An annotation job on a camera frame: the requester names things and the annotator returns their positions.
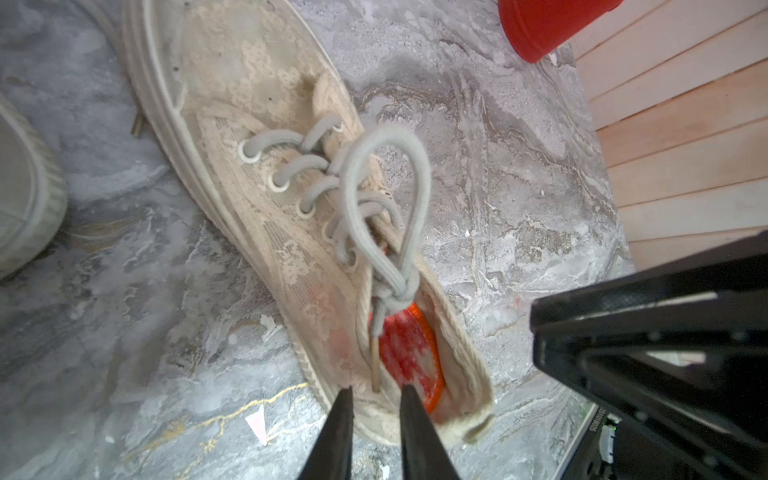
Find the beige sneaker one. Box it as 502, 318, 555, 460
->
122, 1, 494, 444
1, 97, 68, 278

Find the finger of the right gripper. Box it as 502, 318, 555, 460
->
530, 233, 767, 479

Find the red pencil cup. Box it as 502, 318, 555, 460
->
498, 0, 622, 63

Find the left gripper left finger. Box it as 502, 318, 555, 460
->
298, 388, 354, 480

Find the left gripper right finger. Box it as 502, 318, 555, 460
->
400, 384, 460, 480

